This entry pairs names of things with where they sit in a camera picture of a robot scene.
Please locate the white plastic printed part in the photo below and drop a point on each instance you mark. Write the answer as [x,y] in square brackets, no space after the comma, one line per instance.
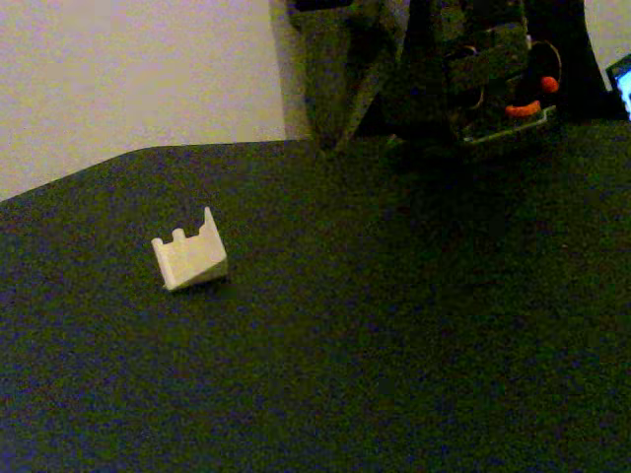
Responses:
[189,261]

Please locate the dark blue desk mat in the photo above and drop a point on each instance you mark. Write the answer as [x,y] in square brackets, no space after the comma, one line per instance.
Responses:
[296,345]

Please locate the laptop screen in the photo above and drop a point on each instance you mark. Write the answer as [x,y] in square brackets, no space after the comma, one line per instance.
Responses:
[623,86]

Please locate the black office chair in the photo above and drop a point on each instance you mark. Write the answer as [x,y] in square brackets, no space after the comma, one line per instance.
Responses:
[586,74]

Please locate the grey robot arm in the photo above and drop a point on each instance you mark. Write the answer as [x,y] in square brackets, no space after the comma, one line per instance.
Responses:
[493,64]

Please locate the black table clamp orange pad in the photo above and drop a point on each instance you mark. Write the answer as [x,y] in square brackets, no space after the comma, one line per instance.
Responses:
[523,109]
[550,85]

